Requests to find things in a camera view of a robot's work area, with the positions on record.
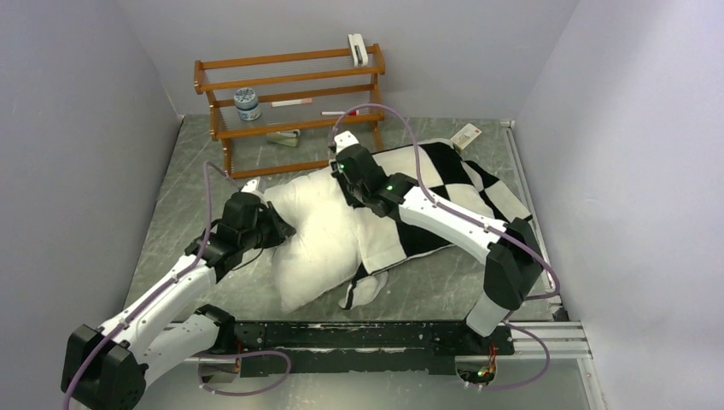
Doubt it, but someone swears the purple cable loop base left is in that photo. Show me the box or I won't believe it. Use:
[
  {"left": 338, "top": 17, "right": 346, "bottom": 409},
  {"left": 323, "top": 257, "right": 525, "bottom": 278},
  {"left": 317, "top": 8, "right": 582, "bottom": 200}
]
[{"left": 196, "top": 350, "right": 293, "bottom": 397}]

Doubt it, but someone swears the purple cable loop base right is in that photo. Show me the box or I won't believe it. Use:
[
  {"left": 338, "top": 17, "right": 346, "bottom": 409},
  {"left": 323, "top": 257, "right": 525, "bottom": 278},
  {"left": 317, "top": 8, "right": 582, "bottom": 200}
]
[{"left": 455, "top": 321, "right": 552, "bottom": 392}]

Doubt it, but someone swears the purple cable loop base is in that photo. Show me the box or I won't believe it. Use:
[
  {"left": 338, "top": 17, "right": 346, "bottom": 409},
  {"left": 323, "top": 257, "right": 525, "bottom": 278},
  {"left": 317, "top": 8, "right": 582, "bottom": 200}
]
[
  {"left": 196, "top": 350, "right": 293, "bottom": 397},
  {"left": 455, "top": 321, "right": 552, "bottom": 392}
]

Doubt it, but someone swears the blue white round jar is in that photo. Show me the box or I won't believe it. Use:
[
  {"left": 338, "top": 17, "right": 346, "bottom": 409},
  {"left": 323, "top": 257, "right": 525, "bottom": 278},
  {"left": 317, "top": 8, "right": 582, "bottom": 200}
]
[{"left": 233, "top": 87, "right": 261, "bottom": 121}]

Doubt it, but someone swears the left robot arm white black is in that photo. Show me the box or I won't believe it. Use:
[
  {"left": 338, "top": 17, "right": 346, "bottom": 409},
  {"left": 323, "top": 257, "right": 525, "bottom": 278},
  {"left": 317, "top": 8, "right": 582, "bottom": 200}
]
[{"left": 61, "top": 192, "right": 295, "bottom": 409}]

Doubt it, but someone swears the purple cable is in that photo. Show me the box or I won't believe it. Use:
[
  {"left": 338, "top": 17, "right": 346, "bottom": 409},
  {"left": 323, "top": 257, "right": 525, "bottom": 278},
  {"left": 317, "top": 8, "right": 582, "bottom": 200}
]
[
  {"left": 61, "top": 161, "right": 241, "bottom": 410},
  {"left": 328, "top": 103, "right": 562, "bottom": 301}
]

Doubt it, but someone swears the small white green box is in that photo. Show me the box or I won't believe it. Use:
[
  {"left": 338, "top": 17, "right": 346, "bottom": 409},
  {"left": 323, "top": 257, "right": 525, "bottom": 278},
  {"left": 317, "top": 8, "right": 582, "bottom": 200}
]
[{"left": 450, "top": 123, "right": 482, "bottom": 151}]

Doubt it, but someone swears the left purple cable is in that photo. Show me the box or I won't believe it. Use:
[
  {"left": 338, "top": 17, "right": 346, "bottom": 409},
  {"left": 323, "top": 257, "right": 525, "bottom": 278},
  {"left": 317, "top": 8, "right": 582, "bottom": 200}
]
[{"left": 61, "top": 161, "right": 241, "bottom": 410}]

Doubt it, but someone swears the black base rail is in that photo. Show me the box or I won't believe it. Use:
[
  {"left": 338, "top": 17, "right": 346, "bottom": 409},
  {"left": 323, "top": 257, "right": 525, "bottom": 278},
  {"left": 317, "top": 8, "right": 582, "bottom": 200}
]
[{"left": 178, "top": 319, "right": 516, "bottom": 378}]

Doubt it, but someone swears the black white checkered pillowcase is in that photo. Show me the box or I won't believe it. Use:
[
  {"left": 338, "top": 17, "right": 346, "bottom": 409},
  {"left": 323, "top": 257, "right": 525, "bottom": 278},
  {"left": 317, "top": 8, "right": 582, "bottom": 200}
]
[{"left": 336, "top": 140, "right": 532, "bottom": 310}]

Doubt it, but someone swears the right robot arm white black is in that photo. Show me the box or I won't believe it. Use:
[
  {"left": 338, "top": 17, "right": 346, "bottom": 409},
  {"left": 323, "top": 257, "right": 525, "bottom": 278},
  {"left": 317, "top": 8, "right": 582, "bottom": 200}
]
[{"left": 330, "top": 132, "right": 545, "bottom": 337}]

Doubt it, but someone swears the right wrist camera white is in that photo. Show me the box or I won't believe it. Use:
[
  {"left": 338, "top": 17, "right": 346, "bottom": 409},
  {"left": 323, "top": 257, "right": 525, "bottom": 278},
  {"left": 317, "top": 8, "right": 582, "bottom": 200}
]
[{"left": 330, "top": 131, "right": 359, "bottom": 155}]

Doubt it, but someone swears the white clip on rack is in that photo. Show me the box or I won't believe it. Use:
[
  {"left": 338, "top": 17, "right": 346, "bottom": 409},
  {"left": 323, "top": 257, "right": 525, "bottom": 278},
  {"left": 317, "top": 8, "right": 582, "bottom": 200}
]
[{"left": 347, "top": 33, "right": 369, "bottom": 67}]

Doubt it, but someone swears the white marker red cap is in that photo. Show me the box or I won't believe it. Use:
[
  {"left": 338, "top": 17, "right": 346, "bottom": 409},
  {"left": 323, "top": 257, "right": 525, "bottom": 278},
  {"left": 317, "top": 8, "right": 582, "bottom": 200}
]
[{"left": 320, "top": 109, "right": 362, "bottom": 117}]

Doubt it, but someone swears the white pillow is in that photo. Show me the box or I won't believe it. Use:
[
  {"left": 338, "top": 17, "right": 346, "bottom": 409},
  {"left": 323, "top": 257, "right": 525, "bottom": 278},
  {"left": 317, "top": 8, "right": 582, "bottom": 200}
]
[{"left": 265, "top": 167, "right": 360, "bottom": 313}]

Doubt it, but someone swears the white marker pink cap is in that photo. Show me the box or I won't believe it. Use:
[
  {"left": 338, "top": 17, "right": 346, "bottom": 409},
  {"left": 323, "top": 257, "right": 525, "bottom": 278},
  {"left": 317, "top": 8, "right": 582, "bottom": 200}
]
[{"left": 270, "top": 97, "right": 312, "bottom": 108}]

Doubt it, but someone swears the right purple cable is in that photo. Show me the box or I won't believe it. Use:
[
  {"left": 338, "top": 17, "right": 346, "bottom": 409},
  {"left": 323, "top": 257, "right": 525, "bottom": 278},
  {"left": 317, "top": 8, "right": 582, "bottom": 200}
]
[{"left": 328, "top": 103, "right": 562, "bottom": 301}]

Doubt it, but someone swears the green white stapler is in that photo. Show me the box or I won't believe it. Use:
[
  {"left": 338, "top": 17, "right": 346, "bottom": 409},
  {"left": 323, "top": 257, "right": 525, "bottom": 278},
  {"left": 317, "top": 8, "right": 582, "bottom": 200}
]
[{"left": 266, "top": 129, "right": 301, "bottom": 148}]

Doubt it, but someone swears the wooden shelf rack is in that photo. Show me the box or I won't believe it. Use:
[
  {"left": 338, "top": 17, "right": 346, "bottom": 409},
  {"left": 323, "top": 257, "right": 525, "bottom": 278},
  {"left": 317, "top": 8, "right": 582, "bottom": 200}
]
[{"left": 193, "top": 44, "right": 386, "bottom": 179}]

